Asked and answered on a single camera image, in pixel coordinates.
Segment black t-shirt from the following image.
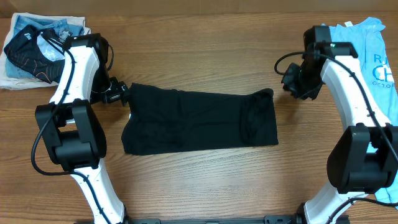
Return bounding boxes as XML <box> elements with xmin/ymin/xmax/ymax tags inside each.
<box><xmin>121</xmin><ymin>83</ymin><xmax>279</xmax><ymax>156</ymax></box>

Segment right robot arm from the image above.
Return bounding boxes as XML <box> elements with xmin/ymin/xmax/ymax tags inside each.
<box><xmin>281</xmin><ymin>26</ymin><xmax>397</xmax><ymax>223</ymax></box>

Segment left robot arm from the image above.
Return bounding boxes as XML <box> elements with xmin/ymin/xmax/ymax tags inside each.
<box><xmin>31</xmin><ymin>33</ymin><xmax>132</xmax><ymax>223</ymax></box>

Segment light blue t-shirt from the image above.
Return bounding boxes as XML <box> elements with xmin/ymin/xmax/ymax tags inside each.
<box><xmin>322</xmin><ymin>17</ymin><xmax>398</xmax><ymax>210</ymax></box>

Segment folded black patterned shirt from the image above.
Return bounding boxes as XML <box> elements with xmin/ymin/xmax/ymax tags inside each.
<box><xmin>4</xmin><ymin>25</ymin><xmax>65</xmax><ymax>84</ymax></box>

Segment folded blue jeans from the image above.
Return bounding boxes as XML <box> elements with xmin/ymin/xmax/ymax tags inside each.
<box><xmin>5</xmin><ymin>16</ymin><xmax>85</xmax><ymax>78</ymax></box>

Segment folded beige cloth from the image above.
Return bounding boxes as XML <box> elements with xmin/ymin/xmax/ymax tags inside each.
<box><xmin>1</xmin><ymin>12</ymin><xmax>91</xmax><ymax>90</ymax></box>

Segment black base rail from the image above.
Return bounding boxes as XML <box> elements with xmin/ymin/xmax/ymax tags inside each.
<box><xmin>74</xmin><ymin>214</ymin><xmax>351</xmax><ymax>224</ymax></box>

